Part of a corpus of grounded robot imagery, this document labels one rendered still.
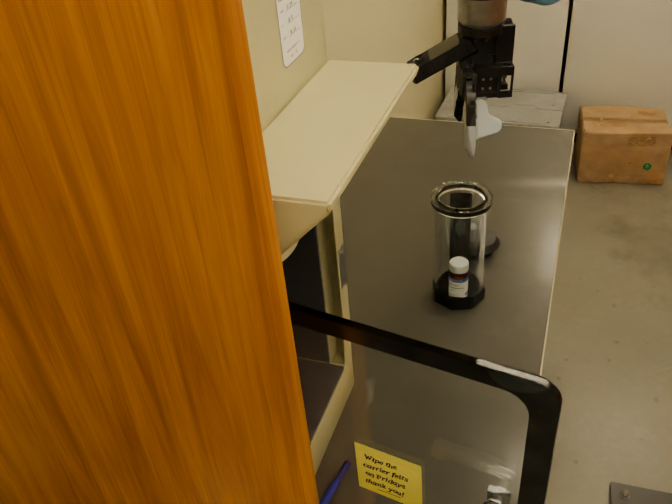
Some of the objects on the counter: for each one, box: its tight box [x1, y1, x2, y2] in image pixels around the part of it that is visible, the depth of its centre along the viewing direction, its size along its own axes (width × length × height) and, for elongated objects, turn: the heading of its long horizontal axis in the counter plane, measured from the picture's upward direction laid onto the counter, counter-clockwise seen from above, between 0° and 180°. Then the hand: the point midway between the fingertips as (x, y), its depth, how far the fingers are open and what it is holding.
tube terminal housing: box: [242, 0, 350, 320], centre depth 87 cm, size 25×32×77 cm
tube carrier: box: [431, 181, 493, 298], centre depth 127 cm, size 11×11×21 cm
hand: (461, 137), depth 118 cm, fingers open, 13 cm apart
